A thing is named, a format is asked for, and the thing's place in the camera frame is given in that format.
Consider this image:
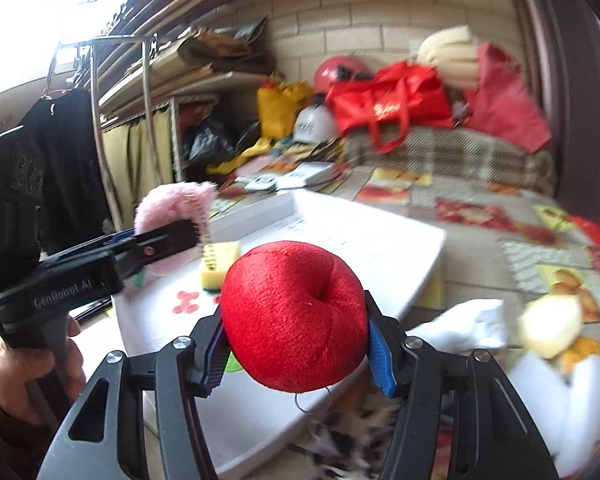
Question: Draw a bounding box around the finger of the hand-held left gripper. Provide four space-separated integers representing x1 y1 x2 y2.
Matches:
45 229 141 266
111 219 204 281

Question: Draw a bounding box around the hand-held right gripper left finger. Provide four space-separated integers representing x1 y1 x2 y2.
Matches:
40 309 231 480

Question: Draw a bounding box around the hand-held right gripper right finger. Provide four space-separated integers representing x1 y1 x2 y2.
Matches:
362 292 561 480

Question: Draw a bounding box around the pink plush toy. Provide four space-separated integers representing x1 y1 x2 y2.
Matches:
132 181 217 276

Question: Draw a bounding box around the yellow sponge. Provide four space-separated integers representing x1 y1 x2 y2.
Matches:
199 240 242 293

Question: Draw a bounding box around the red plush apple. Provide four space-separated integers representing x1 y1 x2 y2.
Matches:
220 241 370 394

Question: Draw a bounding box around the white foam tray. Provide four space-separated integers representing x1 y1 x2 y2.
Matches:
111 189 447 478

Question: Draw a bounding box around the white towel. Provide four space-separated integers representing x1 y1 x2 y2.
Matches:
410 299 600 476

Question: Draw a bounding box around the person's left hand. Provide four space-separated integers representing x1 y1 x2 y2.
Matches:
0 316 87 427

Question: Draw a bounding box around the olive yellow curtain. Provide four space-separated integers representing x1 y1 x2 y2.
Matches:
102 105 177 222

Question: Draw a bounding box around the leopard print cloth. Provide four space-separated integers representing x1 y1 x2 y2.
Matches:
290 395 406 480

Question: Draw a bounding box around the black hanging garment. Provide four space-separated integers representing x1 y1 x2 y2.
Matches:
19 87 115 257

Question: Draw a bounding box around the yellow plastic sheet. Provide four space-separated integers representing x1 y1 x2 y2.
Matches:
207 137 277 177

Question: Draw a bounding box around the small white device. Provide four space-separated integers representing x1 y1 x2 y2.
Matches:
244 174 281 194

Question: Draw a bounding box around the black plastic bag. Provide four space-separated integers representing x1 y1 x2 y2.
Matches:
187 117 237 167

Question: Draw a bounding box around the metal clothes rack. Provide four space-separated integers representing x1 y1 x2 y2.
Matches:
45 34 162 231

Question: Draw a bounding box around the white flat box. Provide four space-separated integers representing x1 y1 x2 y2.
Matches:
275 161 339 191

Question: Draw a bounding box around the metal storage shelf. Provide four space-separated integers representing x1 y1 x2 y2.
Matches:
97 69 262 187

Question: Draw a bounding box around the pale yellow foam block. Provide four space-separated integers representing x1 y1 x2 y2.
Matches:
520 294 585 360

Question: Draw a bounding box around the yellow shopping bag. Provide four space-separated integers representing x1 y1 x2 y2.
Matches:
257 77 314 139

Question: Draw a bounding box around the white helmet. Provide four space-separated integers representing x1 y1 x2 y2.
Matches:
292 105 342 144

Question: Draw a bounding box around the brown cardboard pile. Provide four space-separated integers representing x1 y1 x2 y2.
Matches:
177 17 277 77

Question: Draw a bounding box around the red helmet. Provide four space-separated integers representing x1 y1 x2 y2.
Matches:
313 55 377 96

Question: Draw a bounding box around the red tote bag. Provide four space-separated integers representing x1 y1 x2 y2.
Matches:
325 60 454 155

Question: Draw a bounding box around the red non-woven bag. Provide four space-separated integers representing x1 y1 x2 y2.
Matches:
461 42 554 154

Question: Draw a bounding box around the cream foam roll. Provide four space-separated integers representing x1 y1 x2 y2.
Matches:
417 25 482 92

